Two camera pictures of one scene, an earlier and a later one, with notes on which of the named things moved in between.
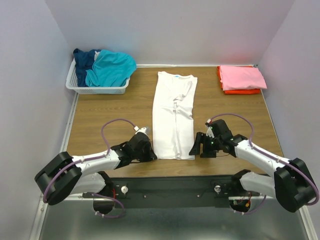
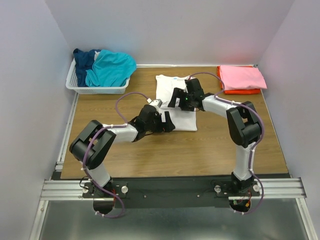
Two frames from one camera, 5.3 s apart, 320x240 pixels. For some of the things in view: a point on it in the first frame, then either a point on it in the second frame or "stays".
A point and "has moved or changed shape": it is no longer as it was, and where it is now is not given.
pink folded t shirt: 241,77 stays
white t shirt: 173,113 has moved or changed shape
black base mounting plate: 172,191 stays
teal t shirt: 111,69 stays
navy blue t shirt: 84,61 stays
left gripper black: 151,155 → 167,127
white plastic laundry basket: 71,82 stays
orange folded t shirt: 237,91 stays
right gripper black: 201,137 → 177,93
